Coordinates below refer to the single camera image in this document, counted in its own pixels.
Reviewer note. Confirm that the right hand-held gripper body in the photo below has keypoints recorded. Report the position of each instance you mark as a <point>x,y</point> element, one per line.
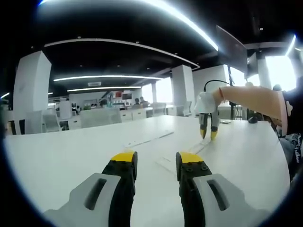
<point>206,102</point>

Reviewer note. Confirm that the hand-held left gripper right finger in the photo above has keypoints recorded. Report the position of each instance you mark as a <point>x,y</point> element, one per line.
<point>208,201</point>

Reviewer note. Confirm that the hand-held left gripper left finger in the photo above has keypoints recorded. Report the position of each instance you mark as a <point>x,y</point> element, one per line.
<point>99,201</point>

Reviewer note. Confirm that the white slotted socket holder plate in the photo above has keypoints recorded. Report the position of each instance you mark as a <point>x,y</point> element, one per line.
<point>166,164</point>

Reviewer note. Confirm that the long white socket holder cover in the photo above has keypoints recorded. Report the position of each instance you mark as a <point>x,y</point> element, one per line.
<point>146,140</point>

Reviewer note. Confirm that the person's right hand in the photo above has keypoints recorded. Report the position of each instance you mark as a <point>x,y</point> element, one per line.
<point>218,97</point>

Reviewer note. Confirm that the white mesh office chair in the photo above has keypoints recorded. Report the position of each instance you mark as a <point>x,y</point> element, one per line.
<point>33,121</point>
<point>50,120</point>
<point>157,108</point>
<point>187,108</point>

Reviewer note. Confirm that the square white column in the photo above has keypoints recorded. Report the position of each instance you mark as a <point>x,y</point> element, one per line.
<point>181,89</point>

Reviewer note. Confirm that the black tripod stand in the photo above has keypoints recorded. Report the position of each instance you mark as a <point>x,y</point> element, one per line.
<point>230,73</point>

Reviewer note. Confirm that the black rounded object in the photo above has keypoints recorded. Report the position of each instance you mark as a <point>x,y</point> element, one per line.
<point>253,121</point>

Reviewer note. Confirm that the large dark hanging screen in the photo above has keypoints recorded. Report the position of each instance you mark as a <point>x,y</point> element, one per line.
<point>233,47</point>

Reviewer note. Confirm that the small hanging screen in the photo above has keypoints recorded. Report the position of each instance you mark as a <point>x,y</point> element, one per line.
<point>252,62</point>

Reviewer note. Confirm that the long bright ceiling light strip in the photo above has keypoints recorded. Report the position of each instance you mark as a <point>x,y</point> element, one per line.
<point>203,34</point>

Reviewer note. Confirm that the white low cabinet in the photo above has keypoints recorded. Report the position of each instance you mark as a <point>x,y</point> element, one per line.
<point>132,116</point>

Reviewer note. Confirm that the grey mesh desk partition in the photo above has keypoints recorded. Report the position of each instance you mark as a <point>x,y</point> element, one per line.
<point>101,118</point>

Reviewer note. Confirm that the white floor cabinet box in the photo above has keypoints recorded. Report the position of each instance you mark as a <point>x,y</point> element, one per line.
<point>65,110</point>

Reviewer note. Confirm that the white ceiling light strip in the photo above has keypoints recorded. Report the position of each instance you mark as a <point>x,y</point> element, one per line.
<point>4,95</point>
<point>106,88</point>
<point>291,43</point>
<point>106,76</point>

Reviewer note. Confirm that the ceiling air vent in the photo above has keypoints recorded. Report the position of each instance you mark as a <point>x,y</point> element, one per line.
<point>94,83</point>

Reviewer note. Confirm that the large white column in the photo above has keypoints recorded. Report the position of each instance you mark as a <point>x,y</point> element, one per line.
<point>30,82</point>

